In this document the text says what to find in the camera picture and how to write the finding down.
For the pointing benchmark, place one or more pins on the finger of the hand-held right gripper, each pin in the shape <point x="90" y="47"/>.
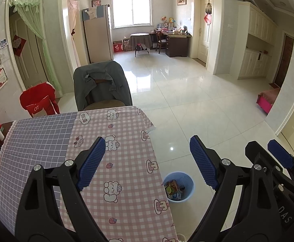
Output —
<point x="256" y="151"/>
<point x="280" y="153"/>

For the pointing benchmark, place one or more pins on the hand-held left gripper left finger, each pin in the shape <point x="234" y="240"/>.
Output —
<point x="91" y="162"/>

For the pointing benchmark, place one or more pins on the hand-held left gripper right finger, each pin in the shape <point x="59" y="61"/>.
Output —
<point x="203" y="163"/>

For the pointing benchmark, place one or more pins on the blue plastic bucket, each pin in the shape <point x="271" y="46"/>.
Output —
<point x="188" y="184"/>

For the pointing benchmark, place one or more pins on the pink checkered tablecloth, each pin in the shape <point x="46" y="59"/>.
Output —
<point x="126" y="136"/>

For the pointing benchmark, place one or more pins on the pink box on floor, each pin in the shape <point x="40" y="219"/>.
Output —
<point x="265" y="100"/>

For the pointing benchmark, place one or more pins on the grey checkered tablecloth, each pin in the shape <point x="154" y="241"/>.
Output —
<point x="36" y="141"/>

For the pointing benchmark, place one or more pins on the wooden dining chair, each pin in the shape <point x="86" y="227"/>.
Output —
<point x="104" y="103"/>

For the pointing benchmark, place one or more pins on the red chair cover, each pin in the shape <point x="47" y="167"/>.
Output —
<point x="36" y="98"/>

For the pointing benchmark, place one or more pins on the grey jacket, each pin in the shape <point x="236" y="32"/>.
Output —
<point x="119" y="80"/>

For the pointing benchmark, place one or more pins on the white cabinet unit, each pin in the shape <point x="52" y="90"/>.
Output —
<point x="250" y="63"/>

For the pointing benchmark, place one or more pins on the dark brown entrance door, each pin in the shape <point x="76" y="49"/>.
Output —
<point x="284" y="60"/>

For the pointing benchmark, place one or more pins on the white tube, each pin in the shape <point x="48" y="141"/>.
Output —
<point x="0" y="134"/>

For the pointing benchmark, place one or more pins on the brown door with arch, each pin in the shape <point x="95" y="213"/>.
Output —
<point x="28" y="65"/>

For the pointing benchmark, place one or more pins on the red cardboard box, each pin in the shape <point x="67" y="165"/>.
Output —
<point x="118" y="47"/>

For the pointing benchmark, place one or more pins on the white panel door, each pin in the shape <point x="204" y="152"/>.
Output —
<point x="203" y="42"/>

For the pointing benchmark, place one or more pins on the dark wooden desk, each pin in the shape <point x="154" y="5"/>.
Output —
<point x="177" y="45"/>

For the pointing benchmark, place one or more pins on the silver refrigerator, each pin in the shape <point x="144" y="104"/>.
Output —
<point x="97" y="40"/>

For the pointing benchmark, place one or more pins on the brown cardboard box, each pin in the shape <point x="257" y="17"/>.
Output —
<point x="127" y="44"/>

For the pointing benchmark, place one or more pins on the wooden desk chair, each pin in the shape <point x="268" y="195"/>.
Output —
<point x="160" y="40"/>

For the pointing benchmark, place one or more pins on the round table with brown cloth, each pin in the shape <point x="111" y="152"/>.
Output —
<point x="140" y="39"/>

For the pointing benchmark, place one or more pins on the red heart door decoration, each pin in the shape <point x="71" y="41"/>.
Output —
<point x="18" y="44"/>

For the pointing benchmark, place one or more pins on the clutter of desk items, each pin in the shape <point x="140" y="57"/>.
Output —
<point x="172" y="27"/>

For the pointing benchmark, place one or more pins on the hanging door decoration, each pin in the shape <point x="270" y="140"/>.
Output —
<point x="208" y="12"/>

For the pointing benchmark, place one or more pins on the white cloth on refrigerator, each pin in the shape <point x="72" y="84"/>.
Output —
<point x="90" y="13"/>

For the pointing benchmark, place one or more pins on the pink door curtain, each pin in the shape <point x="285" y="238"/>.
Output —
<point x="73" y="7"/>

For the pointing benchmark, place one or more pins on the white framed window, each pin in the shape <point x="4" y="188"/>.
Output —
<point x="131" y="10"/>

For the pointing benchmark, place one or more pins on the red box on refrigerator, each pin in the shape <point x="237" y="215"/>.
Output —
<point x="96" y="3"/>

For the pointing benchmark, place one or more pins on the small wall photos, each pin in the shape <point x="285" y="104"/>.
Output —
<point x="2" y="43"/>

